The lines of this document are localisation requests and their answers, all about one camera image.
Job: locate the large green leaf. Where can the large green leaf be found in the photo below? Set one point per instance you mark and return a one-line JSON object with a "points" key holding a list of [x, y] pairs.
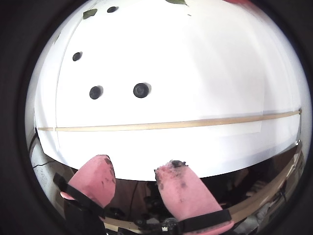
{"points": [[89, 13]]}

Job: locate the small dark blueberry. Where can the small dark blueberry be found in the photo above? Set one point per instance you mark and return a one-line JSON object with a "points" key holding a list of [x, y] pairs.
{"points": [[112, 9], [77, 56]]}

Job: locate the long wooden dowel stick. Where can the long wooden dowel stick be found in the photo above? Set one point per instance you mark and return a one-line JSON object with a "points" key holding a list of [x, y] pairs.
{"points": [[159, 125]]}

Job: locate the large dark blueberry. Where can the large dark blueberry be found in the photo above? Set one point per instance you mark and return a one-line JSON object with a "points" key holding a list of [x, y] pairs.
{"points": [[96, 92], [140, 90]]}

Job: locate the pink-tipped black gripper finger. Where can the pink-tipped black gripper finger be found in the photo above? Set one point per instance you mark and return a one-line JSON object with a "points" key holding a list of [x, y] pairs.
{"points": [[185, 191], [93, 178]]}

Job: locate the green leaf with stem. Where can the green leaf with stem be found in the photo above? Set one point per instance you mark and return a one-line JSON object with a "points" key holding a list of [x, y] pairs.
{"points": [[176, 1]]}

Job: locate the red collapsible silicone cup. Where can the red collapsible silicone cup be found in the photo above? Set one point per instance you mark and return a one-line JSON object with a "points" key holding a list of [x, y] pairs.
{"points": [[238, 1]]}

